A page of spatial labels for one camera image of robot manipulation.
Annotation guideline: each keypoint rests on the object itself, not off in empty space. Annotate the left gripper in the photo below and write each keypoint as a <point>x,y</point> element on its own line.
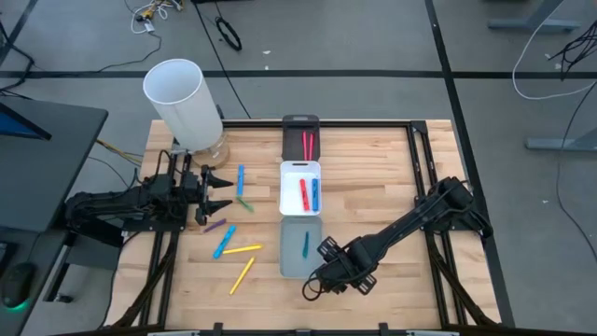
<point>198,196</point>

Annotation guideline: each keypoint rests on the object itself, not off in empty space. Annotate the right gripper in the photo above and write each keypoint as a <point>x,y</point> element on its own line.
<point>345,270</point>

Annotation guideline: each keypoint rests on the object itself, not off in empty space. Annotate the thick blue marker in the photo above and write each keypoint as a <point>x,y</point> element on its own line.
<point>240,179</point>
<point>315,195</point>

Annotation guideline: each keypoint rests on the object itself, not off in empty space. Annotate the purple marker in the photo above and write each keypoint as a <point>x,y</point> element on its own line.
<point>214,226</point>

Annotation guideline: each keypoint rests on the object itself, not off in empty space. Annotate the teal marker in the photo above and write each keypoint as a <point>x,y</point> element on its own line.
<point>305,245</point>

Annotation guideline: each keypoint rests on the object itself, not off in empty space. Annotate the light blue marker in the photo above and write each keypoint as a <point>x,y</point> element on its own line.
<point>224,242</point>

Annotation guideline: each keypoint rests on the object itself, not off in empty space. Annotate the thin yellow marker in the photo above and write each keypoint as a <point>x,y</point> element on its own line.
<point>242,275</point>
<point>242,249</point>

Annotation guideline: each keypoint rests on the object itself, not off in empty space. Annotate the thick red marker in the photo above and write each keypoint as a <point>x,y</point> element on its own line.
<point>304,194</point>

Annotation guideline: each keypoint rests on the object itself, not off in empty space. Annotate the thin pink marker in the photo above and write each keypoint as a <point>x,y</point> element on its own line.
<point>311,146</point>
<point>304,145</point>

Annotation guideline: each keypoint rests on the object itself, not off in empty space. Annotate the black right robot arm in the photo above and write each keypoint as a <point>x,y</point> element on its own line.
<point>406,221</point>

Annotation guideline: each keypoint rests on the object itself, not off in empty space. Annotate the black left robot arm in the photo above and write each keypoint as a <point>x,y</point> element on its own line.
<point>116,205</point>

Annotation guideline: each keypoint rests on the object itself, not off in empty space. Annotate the green marker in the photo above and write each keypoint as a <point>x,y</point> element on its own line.
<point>245,204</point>

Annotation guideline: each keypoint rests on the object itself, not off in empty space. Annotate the light grey plastic bin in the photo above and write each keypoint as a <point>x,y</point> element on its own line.
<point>291,256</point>

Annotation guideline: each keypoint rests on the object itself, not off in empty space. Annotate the white plastic bin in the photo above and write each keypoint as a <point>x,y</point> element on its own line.
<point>291,196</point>

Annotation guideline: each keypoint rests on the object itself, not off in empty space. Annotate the dark translucent plastic bin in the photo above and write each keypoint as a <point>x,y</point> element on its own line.
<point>291,140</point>

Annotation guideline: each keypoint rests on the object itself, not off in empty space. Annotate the black desk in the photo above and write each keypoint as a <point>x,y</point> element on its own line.
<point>46,177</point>

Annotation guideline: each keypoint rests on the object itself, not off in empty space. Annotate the monitor with blue screen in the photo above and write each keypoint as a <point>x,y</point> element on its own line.
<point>18,126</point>

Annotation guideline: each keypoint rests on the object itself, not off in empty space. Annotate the black computer mouse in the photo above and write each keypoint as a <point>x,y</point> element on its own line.
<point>16,282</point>

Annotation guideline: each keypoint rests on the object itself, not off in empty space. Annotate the grey desk foot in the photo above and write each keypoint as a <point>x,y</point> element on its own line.
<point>559,144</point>
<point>536,24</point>

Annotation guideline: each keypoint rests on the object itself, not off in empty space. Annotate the black aluminium rig frame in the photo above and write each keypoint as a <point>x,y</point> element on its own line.
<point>252,123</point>

